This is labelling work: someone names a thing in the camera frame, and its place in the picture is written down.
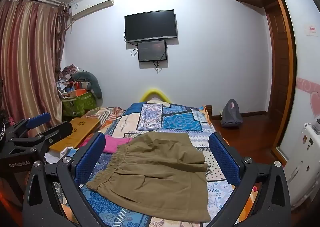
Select wooden door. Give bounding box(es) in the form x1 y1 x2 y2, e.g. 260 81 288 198
265 2 291 153

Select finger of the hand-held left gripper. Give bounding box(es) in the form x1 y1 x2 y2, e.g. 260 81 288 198
32 121 73 147
8 112 52 138

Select wooden lap table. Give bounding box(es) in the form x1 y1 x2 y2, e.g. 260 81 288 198
49 117 101 153

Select white appliance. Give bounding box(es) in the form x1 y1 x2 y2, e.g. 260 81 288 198
280 117 320 214

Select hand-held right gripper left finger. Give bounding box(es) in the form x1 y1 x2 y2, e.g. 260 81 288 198
22 132 106 227

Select white air conditioner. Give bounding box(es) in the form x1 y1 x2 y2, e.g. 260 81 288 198
68 0 114 20

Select small black monitor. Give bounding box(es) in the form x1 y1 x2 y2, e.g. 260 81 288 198
137 39 167 63

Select white cloth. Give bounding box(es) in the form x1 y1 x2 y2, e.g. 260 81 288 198
45 148 76 165

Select pink heart wall sticker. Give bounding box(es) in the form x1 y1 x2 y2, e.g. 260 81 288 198
296 77 320 119

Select green storage box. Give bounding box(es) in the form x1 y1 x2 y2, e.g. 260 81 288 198
62 92 98 117

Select black wall television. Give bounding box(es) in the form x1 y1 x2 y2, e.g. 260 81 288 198
124 10 178 43

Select striped orange bed sheet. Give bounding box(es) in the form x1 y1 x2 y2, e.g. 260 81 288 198
82 106 125 128

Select khaki pants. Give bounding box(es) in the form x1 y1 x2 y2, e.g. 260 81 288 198
86 132 212 223

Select striped red curtain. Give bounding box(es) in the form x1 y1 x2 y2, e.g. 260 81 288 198
0 0 69 140

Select pile of mixed clutter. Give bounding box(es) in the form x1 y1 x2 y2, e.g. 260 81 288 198
56 64 88 97

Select blue patchwork blanket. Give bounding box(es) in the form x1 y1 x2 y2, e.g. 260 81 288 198
54 100 260 227

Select grey backpack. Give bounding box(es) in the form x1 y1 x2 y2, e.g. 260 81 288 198
220 99 243 128

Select pink garment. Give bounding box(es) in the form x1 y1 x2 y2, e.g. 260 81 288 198
80 134 133 154

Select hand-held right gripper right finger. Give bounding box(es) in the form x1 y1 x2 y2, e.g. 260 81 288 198
208 132 292 227

